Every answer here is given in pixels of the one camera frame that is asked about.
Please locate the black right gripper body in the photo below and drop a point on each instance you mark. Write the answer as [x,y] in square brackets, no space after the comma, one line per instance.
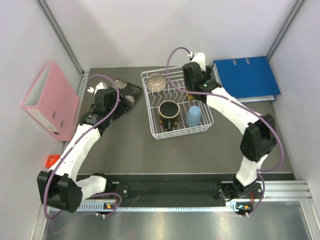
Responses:
[207,73]

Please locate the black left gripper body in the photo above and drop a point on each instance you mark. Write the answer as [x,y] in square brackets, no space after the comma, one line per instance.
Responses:
[119,110]

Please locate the black floral square plate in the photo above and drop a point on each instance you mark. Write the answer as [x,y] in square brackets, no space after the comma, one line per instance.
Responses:
[129,93]

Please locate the yellow round plate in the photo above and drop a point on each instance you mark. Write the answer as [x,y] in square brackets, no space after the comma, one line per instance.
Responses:
[191,96]

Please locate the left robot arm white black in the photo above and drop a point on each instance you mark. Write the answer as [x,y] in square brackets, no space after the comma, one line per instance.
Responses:
[58,187]

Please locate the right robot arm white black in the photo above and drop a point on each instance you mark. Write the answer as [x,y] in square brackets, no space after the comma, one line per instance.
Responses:
[257,139]

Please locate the beige patterned bowl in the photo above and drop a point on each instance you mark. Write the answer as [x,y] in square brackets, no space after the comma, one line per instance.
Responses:
[156,83]

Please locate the light blue plastic cup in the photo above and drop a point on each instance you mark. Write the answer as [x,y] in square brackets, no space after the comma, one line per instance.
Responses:
[193,116]

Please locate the black orange patterned mug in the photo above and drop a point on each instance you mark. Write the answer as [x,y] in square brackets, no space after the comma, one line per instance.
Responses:
[168,112]

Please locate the red box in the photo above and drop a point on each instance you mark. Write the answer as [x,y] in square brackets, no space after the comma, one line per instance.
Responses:
[51,160]

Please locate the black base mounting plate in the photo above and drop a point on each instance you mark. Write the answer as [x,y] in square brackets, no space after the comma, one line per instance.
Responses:
[211,185]

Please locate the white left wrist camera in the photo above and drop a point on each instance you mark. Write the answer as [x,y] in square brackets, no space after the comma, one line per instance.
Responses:
[100,86]

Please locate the white wire dish rack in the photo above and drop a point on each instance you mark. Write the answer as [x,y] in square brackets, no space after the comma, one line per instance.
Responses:
[153,100]

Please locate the pink ring binder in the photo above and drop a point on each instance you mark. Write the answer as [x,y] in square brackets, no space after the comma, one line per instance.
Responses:
[53,102]

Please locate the blue ring binder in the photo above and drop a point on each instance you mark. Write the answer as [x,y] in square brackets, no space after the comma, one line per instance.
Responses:
[249,79]

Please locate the grey slotted cable duct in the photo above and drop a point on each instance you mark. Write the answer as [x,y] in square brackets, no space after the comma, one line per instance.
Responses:
[100,206]

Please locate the aluminium frame rail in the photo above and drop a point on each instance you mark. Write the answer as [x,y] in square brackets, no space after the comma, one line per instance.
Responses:
[287,191]

